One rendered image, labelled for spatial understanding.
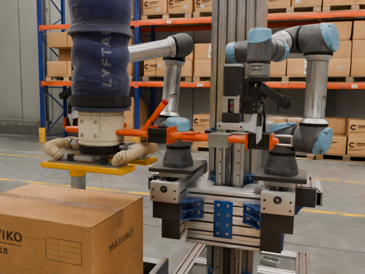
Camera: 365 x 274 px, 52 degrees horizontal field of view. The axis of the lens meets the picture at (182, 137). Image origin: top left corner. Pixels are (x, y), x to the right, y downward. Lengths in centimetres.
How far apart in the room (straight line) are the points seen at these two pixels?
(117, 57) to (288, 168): 87
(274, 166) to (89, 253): 86
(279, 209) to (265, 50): 68
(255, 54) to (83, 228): 80
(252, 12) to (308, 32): 36
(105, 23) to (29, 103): 1121
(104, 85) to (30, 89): 1117
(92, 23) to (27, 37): 1124
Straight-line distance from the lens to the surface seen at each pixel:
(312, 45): 165
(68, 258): 142
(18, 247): 155
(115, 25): 138
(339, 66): 837
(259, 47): 123
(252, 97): 123
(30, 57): 1250
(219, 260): 201
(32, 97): 1246
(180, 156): 180
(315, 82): 165
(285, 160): 171
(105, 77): 136
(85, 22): 138
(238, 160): 183
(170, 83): 192
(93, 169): 134
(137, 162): 146
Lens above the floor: 140
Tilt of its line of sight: 7 degrees down
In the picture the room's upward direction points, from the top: 1 degrees clockwise
